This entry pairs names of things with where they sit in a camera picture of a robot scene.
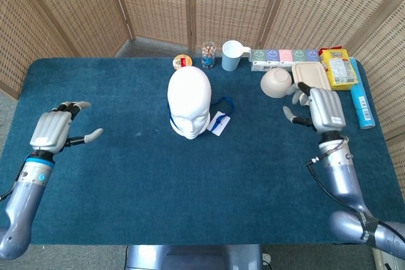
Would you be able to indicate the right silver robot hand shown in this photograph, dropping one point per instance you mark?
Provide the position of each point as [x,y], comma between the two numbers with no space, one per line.
[327,108]

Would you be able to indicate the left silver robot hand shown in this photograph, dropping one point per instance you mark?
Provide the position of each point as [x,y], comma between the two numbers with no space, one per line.
[50,131]

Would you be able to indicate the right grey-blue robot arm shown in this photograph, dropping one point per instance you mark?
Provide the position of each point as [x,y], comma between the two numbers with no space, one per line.
[345,181]

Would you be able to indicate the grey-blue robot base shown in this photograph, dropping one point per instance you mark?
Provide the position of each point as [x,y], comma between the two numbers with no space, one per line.
[190,259]

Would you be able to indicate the blue roll with barcode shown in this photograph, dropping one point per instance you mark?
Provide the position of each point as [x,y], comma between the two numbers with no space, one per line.
[362,102]

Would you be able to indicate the beige lidded lunch box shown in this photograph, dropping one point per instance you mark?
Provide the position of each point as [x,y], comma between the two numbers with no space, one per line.
[311,75]

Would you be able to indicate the yellow snack package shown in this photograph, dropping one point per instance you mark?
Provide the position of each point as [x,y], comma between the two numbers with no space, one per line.
[340,69]

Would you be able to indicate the beige upturned bowl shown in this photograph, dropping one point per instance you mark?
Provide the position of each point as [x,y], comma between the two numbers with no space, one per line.
[273,82]

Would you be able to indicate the multicolour tissue packet bundle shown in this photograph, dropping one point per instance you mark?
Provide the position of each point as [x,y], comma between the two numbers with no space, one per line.
[284,56]

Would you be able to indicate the blue table cloth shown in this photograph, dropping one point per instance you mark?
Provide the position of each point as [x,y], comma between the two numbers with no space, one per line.
[126,172]

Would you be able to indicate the light blue mug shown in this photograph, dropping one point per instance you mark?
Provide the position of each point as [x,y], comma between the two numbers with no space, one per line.
[230,59]

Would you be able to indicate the wicker folding screen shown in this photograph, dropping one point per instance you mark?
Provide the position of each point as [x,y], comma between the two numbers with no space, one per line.
[79,4]

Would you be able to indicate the clear jar of candies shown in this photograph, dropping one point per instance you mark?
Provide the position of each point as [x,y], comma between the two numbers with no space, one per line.
[208,56]

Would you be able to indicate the white foam mannequin head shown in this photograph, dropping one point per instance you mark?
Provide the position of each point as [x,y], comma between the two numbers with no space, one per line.
[189,89]

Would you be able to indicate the round can with red label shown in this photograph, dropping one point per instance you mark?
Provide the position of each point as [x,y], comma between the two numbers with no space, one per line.
[182,61]

